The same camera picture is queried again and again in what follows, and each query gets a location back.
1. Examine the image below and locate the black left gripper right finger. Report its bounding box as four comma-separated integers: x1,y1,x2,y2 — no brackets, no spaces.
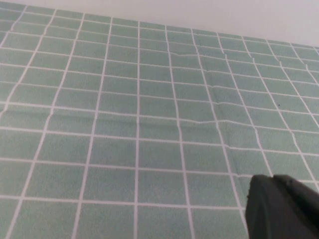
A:
273,174,319,239

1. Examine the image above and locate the green checkered tablecloth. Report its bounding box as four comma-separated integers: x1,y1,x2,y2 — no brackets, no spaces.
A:
0,4,319,239

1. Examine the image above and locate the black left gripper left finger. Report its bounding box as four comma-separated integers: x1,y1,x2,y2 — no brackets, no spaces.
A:
245,174,300,239

